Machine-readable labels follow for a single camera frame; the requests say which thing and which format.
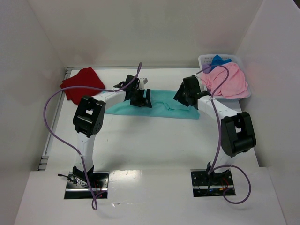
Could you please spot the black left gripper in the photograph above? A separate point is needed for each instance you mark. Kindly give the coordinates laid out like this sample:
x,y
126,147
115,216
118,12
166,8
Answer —
x,y
140,99

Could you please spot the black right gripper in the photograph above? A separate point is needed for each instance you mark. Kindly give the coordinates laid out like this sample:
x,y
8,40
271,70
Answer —
x,y
182,94

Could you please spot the teal t shirt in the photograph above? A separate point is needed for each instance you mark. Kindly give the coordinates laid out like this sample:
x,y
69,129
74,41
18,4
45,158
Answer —
x,y
163,105

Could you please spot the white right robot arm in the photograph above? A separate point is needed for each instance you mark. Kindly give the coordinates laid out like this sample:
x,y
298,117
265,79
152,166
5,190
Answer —
x,y
235,129

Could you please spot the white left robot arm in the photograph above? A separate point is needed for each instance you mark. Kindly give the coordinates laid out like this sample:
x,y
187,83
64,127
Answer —
x,y
89,117

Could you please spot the purple t shirt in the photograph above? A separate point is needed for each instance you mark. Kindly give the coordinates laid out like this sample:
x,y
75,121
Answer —
x,y
206,68

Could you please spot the blue t shirt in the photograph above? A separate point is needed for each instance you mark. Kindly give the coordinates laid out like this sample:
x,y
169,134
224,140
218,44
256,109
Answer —
x,y
217,60

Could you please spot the white plastic laundry basket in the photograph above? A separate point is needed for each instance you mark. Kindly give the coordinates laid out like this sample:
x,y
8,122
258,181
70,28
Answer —
x,y
227,80

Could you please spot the red folded t shirt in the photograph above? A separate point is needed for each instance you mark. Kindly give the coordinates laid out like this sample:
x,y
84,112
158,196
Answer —
x,y
85,77

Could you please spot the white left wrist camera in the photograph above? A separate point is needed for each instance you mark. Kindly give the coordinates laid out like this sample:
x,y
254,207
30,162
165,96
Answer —
x,y
141,83

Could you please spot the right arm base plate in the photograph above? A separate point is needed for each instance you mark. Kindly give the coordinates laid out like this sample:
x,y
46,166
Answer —
x,y
215,184

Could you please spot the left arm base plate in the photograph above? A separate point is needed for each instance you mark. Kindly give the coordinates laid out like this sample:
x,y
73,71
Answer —
x,y
78,189

